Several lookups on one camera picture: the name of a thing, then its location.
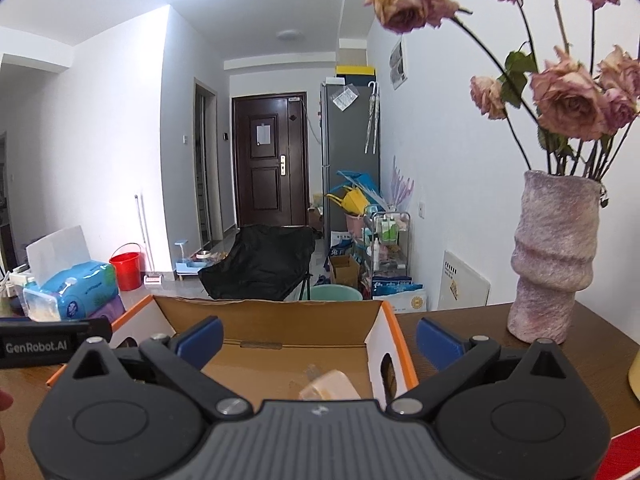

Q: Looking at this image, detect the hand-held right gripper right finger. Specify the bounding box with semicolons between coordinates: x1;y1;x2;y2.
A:
387;317;582;422

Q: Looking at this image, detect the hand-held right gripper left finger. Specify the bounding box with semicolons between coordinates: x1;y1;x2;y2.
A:
61;316;252;422

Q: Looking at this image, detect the cardboard box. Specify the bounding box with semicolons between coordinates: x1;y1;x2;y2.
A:
46;295;419;407

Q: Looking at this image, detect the beige small bottle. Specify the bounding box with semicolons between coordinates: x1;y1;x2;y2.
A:
299;364;362;402

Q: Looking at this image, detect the blue tissue pack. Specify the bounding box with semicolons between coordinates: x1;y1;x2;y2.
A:
22;225;120;322

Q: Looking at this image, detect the white and blue bag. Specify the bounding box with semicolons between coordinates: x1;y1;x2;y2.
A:
370;277;429;314

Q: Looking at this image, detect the white board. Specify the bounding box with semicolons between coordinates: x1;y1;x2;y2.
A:
437;249;491;311

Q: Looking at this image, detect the blue pet water feeder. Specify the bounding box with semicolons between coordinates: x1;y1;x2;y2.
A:
173;240;212;276

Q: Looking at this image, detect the purple tissue pack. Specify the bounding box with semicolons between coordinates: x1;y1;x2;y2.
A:
85;293;126;332

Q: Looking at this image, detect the black folding chair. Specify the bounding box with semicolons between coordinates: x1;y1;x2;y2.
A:
198;224;316;302

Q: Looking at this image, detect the red bucket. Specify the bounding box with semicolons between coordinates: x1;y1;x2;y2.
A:
108;242;144;292

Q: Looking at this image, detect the metal rack trolley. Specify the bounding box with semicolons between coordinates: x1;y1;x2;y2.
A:
362;204;411;287

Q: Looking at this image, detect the green plastic basin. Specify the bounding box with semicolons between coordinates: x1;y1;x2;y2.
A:
309;283;364;302

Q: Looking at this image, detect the white mop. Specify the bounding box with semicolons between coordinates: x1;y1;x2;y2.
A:
133;193;164;286

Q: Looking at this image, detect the small cardboard carton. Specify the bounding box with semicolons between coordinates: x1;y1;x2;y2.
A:
327;254;361;289

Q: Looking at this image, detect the pink textured vase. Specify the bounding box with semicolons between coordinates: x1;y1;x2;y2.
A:
507;169;601;345

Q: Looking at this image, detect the pink bucket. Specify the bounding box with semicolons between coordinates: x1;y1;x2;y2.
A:
344;211;369;239

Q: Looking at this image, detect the purple feather decoration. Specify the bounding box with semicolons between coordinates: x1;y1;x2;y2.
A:
382;155;415;211

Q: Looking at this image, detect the yellow watering can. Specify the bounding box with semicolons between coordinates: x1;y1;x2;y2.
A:
325;185;369;214

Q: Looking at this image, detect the grey interior doorway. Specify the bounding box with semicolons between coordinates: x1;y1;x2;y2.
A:
193;77;224;247

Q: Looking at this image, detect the brown entrance door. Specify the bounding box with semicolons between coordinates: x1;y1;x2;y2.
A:
231;92;309;229

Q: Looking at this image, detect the cream yellow bottle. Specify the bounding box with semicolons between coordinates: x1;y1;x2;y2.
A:
626;354;640;402

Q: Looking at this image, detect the grey refrigerator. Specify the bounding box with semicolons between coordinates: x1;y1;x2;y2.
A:
319;81;381;243

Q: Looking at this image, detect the folded pale umbrella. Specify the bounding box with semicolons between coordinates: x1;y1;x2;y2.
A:
363;80;381;155

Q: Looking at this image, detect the clear plastic bag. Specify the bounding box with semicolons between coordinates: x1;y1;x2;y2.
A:
331;85;360;113

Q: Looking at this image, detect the dried pink rose bouquet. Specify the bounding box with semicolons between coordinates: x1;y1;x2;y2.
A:
364;0;640;209

